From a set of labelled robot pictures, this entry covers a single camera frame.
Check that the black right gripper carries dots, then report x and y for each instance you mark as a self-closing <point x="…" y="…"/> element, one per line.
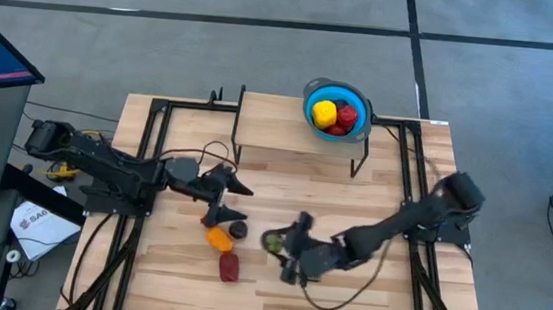
<point x="317" y="259"/>

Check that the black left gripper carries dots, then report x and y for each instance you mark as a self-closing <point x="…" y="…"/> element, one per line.
<point x="211" y="184"/>

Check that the dark fruit with green leaf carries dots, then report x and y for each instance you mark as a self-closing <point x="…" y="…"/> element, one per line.
<point x="274" y="243"/>

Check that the black round fruit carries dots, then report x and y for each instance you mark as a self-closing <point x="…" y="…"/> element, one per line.
<point x="238" y="230"/>

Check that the orange bell pepper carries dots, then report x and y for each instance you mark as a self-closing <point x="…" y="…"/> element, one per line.
<point x="219" y="239"/>

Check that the dark red bell pepper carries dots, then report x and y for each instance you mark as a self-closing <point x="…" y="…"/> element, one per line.
<point x="229" y="267"/>

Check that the red yellow apple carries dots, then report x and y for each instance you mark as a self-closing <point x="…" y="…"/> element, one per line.
<point x="346" y="116"/>
<point x="336" y="130"/>

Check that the yellow bell pepper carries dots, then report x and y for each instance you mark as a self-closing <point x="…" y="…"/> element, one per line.
<point x="324" y="114"/>

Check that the blue collapsible bowl grey rim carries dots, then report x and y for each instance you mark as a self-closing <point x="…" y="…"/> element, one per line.
<point x="357" y="98"/>

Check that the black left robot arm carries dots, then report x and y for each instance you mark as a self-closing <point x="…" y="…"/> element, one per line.
<point x="105" y="165"/>

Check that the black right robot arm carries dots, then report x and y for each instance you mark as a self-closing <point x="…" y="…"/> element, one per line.
<point x="401" y="221"/>

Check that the wooden shelf with black legs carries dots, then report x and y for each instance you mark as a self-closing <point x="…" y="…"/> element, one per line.
<point x="274" y="125"/>

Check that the yellow clamp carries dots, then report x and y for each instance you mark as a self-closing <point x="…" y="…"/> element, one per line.
<point x="61" y="172"/>

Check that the white printed paper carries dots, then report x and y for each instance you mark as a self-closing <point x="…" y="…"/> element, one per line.
<point x="43" y="235"/>

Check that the white label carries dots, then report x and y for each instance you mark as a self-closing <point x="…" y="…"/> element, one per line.
<point x="439" y="122"/>

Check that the white tape roll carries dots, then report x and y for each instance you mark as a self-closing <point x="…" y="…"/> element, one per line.
<point x="8" y="255"/>

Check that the black aluminium rig frame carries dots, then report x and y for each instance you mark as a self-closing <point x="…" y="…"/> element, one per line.
<point x="185" y="103"/>

